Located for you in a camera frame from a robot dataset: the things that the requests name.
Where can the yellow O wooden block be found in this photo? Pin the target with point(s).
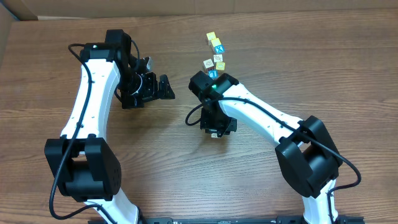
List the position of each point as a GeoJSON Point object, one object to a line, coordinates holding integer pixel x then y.
{"type": "Point", "coordinates": [220, 66]}

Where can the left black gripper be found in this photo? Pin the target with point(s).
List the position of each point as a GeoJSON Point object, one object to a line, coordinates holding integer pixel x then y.
{"type": "Point", "coordinates": [150, 93]}

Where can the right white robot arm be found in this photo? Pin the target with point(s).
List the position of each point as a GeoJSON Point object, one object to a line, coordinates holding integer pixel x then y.
{"type": "Point", "coordinates": [307, 156]}

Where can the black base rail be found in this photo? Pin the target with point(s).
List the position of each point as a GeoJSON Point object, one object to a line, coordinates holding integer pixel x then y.
{"type": "Point", "coordinates": [278, 220]}

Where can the blue T wooden block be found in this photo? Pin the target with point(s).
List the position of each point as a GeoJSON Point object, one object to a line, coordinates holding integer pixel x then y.
{"type": "Point", "coordinates": [213, 74]}

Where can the yellow top wooden block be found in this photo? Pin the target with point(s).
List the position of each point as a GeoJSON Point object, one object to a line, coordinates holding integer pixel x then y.
{"type": "Point", "coordinates": [211, 36]}

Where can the blue X wooden block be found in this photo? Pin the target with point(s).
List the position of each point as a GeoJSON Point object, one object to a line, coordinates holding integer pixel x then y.
{"type": "Point", "coordinates": [219, 49]}

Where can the plain engraved wooden block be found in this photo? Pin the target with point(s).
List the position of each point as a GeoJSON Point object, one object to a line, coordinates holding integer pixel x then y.
{"type": "Point", "coordinates": [218, 58]}

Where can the wooden block engraved picture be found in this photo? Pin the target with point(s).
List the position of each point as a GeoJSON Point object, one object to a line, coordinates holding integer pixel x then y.
{"type": "Point", "coordinates": [208, 65]}

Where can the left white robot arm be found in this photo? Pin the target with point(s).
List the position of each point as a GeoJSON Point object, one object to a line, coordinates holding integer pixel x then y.
{"type": "Point", "coordinates": [83, 165]}

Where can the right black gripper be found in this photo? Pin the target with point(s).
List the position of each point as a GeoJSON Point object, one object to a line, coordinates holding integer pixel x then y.
{"type": "Point", "coordinates": [207, 122]}

